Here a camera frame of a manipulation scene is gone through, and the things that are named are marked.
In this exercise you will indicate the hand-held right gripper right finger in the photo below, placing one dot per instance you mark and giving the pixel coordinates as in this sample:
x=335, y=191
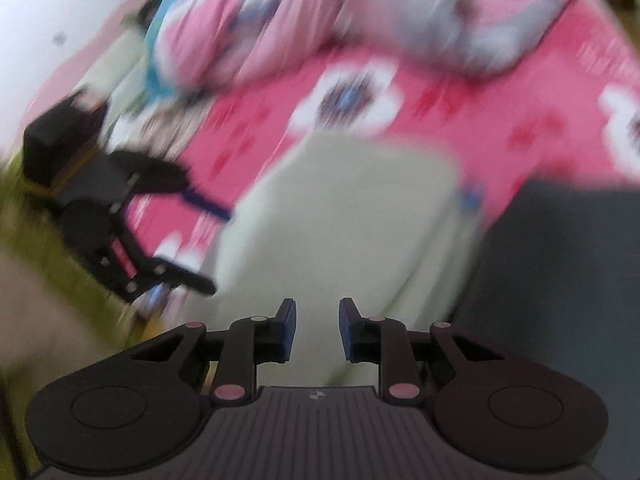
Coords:
x=345, y=327

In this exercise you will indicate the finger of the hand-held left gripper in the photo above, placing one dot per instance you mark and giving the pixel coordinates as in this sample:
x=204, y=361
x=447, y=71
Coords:
x=160, y=175
x=140, y=275

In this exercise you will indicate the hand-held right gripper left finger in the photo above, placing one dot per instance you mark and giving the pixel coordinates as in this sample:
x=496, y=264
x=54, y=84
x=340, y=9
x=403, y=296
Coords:
x=289, y=327

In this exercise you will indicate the cream deer print sweater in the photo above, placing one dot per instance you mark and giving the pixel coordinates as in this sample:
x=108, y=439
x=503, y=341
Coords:
x=350, y=210

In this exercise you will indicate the beige houndstooth sweater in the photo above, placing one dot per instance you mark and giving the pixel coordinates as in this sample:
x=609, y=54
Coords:
x=160, y=125

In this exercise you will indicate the dark grey cloth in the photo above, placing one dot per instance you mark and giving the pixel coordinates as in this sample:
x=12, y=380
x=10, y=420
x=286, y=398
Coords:
x=560, y=285

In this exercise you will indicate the pink floral bed blanket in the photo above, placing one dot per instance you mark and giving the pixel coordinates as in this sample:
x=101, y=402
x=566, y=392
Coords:
x=450, y=120

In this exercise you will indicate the pink and grey quilt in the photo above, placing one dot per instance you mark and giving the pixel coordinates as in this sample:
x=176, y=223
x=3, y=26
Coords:
x=375, y=10

